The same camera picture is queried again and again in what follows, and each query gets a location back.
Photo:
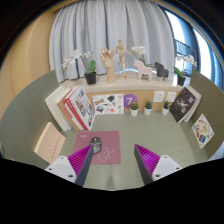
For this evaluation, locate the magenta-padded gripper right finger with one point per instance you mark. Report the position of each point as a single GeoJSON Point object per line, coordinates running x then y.
{"type": "Point", "coordinates": [151, 165]}

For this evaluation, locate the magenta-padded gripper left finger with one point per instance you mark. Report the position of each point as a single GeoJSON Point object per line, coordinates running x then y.
{"type": "Point", "coordinates": [74, 165]}

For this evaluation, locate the dark grey computer mouse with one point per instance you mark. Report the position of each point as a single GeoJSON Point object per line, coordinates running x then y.
{"type": "Point", "coordinates": [96, 145]}

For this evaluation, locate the pink mouse pad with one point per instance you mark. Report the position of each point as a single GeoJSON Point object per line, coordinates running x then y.
{"type": "Point", "coordinates": [110, 143]}

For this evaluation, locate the peach booklet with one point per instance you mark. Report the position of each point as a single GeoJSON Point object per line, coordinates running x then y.
{"type": "Point", "coordinates": [50, 143]}

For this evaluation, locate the brown cover book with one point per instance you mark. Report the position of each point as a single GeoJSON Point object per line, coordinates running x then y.
{"type": "Point", "coordinates": [66, 113]}

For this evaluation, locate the small succulent in white pot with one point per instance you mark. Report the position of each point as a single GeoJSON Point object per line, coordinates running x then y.
{"type": "Point", "coordinates": [148, 111]}
{"type": "Point", "coordinates": [165, 111]}
{"type": "Point", "coordinates": [134, 112]}

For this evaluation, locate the red-white photo cover book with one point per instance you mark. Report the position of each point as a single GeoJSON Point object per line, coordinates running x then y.
{"type": "Point", "coordinates": [83, 108]}

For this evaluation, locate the thick white book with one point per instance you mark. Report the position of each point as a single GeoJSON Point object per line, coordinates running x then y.
{"type": "Point", "coordinates": [55, 106]}

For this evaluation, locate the sticker sheet with food pictures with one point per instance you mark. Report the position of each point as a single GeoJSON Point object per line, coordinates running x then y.
{"type": "Point", "coordinates": [202, 130]}

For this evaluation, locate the black book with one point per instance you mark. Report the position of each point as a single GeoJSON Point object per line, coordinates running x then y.
{"type": "Point", "coordinates": [182, 104]}

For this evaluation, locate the purple round number sign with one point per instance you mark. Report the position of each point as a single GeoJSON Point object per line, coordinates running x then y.
{"type": "Point", "coordinates": [130, 99]}

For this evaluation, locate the white sticker sheet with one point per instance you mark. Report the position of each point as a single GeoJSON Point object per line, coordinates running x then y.
{"type": "Point", "coordinates": [108, 104]}

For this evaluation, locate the dark wooden horse figure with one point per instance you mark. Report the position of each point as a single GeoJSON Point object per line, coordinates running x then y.
{"type": "Point", "coordinates": [161, 71]}

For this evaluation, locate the pink wooden horse figure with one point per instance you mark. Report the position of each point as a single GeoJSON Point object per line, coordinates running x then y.
{"type": "Point", "coordinates": [143, 70]}

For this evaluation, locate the wooden hand model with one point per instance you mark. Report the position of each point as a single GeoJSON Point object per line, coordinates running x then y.
{"type": "Point", "coordinates": [108, 63]}

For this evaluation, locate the wooden mannequin figure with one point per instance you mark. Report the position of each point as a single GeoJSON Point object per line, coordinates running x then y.
{"type": "Point", "coordinates": [121, 55]}

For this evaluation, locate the light grey curtain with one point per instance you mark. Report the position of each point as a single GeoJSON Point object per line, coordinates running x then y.
{"type": "Point", "coordinates": [100, 26]}

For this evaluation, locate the white wall socket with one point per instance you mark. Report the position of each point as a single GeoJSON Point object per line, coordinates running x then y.
{"type": "Point", "coordinates": [159, 96]}
{"type": "Point", "coordinates": [171, 97]}

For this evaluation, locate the window with dark frame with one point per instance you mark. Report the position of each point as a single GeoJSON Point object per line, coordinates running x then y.
{"type": "Point", "coordinates": [203, 56]}

